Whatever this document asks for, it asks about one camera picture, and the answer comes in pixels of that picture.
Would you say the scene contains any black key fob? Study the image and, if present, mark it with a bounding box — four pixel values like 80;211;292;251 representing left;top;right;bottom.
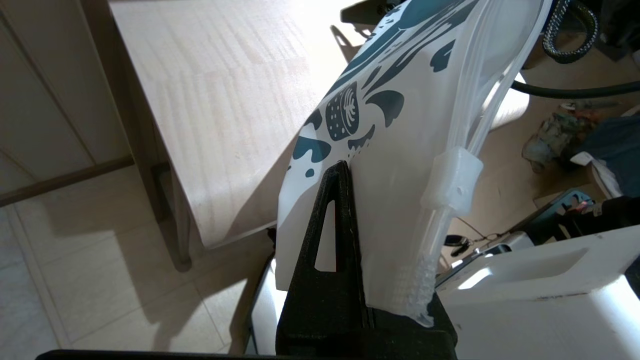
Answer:
444;232;501;258

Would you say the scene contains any dark blue fabric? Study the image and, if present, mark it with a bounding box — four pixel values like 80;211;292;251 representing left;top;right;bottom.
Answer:
570;105;640;201

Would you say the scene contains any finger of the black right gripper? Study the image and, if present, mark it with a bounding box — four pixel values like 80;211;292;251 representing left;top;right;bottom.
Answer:
340;0;401;26

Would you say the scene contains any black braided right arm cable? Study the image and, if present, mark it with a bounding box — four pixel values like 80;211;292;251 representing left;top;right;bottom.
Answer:
542;0;600;65

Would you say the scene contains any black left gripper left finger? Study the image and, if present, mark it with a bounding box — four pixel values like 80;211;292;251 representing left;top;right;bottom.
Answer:
276;160;373;356

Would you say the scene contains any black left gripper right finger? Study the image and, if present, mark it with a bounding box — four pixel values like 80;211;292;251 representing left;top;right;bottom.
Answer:
372;292;459;357

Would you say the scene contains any crumpled grey cloth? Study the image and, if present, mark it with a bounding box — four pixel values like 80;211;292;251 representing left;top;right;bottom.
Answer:
521;100;626;173

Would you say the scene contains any black right camera cable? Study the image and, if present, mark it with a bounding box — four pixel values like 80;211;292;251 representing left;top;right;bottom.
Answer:
510;80;640;100

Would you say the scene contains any white robot housing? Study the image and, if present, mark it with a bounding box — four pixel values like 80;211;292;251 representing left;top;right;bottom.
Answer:
435;225;640;360

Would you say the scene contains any white floral zip pouch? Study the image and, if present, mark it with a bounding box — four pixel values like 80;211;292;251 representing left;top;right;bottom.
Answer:
275;0;553;328

